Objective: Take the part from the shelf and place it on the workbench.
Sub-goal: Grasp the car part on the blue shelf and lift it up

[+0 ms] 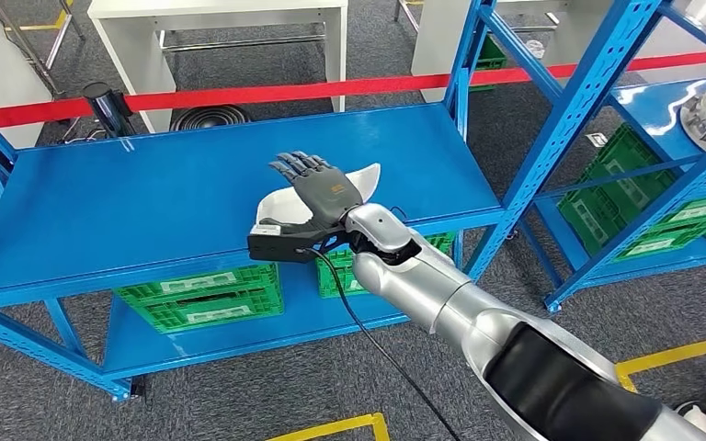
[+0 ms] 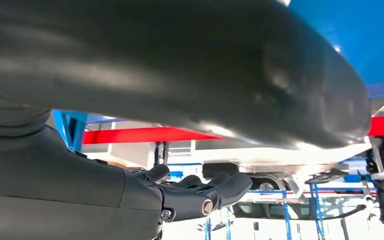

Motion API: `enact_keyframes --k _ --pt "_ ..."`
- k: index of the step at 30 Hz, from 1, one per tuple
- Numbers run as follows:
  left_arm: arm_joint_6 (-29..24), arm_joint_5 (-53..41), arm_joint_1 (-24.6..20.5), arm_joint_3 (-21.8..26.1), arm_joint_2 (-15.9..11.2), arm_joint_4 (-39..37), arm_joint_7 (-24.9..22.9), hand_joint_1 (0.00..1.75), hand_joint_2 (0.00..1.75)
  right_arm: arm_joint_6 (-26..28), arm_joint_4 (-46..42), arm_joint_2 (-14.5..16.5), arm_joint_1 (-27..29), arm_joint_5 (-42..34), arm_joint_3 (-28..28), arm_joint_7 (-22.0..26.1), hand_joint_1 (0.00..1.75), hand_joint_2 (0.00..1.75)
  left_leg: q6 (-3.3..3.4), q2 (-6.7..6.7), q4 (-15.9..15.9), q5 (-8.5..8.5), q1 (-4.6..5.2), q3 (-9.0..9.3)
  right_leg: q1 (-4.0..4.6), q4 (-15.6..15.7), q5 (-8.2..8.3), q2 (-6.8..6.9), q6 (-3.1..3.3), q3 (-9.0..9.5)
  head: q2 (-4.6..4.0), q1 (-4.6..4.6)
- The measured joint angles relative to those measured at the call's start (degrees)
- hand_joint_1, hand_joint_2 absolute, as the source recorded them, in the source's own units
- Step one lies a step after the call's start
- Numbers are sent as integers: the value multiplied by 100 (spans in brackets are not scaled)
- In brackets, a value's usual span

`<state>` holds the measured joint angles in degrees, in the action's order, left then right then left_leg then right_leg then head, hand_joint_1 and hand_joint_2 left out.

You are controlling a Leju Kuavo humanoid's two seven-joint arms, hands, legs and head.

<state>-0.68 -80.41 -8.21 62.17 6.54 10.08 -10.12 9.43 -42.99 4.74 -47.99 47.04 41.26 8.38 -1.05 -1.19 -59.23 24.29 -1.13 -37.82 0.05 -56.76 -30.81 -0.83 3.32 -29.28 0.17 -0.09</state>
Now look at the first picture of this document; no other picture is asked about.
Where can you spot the crumpled clear plastic bottle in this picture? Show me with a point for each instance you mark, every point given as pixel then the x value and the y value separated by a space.
pixel 534 48

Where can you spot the floor socket plate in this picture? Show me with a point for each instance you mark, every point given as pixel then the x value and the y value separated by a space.
pixel 596 140

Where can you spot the black barrier post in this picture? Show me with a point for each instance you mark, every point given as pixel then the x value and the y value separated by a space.
pixel 106 109

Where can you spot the metal tube frame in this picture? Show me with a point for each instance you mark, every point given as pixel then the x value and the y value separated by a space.
pixel 27 48

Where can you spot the red barrier belt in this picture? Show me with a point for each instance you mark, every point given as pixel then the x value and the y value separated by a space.
pixel 268 94

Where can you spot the black ribbed round base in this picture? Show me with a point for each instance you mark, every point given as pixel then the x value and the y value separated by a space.
pixel 210 118

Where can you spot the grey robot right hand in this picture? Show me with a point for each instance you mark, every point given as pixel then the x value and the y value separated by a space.
pixel 328 192

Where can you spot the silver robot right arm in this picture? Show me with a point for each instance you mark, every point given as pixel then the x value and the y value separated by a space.
pixel 450 298

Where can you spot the white curved plastic part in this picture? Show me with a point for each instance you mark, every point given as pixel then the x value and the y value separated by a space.
pixel 280 207

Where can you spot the blue metal shelf rack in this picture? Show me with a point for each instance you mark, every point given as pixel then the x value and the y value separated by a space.
pixel 651 109
pixel 146 201

